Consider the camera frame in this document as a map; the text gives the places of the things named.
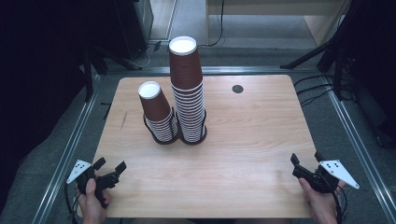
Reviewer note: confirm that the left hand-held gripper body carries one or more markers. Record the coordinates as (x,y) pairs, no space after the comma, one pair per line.
(81,169)

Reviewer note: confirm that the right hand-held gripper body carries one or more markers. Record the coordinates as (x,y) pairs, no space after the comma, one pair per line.
(337,171)

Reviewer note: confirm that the tall stack of brown cups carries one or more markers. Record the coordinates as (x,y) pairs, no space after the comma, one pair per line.
(190,118)

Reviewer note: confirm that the person's left hand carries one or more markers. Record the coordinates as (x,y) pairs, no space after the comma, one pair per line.
(91,208)

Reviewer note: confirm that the person's right hand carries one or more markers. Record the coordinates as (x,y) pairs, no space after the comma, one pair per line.
(322,208)

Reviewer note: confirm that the black tape strip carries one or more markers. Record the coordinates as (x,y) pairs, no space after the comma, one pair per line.
(107,110)

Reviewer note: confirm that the short stack of brown cups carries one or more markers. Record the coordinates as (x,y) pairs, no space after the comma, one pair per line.
(155,105)

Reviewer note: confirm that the black metal stand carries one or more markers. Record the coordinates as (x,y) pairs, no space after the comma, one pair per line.
(88,74)

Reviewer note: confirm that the round black table grommet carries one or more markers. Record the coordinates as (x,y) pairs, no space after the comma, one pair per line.
(237,89)

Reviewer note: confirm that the black tripod stand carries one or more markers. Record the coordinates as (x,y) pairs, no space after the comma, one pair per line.
(330,46)

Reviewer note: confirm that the light wooden furniture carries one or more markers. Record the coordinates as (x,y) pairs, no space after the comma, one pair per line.
(320,25)

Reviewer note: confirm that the dark computer cabinet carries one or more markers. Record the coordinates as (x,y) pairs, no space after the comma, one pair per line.
(134,25)

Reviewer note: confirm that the aluminium frame rail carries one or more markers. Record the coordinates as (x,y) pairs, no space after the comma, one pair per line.
(249,70)
(67,155)
(358,143)

